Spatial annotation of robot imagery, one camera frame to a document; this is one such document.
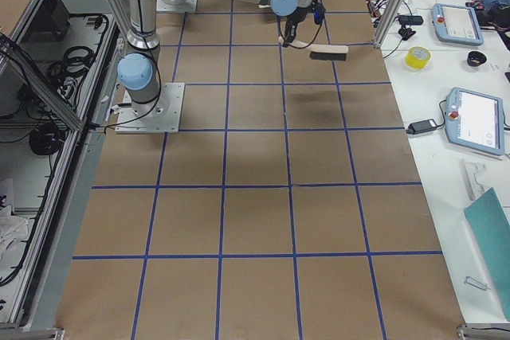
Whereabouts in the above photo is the black small bowl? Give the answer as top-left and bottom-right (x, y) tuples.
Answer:
(466, 51), (487, 68)

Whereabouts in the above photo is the lower teach pendant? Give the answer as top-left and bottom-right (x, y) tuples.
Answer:
(444, 87), (505, 156)

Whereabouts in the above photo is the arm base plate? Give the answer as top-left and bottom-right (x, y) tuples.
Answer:
(114, 83), (185, 134)
(156, 0), (198, 14)

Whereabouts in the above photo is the black power adapter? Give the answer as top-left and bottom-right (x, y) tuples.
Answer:
(406, 119), (438, 135)

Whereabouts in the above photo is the yellow tape roll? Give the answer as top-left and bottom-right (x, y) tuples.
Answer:
(405, 46), (431, 69)

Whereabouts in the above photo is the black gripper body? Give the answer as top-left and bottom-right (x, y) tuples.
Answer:
(283, 0), (325, 44)

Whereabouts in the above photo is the upper teach pendant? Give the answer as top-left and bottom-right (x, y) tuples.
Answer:
(431, 3), (484, 46)

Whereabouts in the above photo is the teach pendant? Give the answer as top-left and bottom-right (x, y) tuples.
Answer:
(444, 87), (505, 156)
(431, 3), (484, 46)

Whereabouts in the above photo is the teal folder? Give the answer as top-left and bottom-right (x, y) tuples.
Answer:
(464, 188), (509, 320)

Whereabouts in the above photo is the beige hand brush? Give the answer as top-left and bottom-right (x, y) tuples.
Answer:
(278, 36), (349, 61)

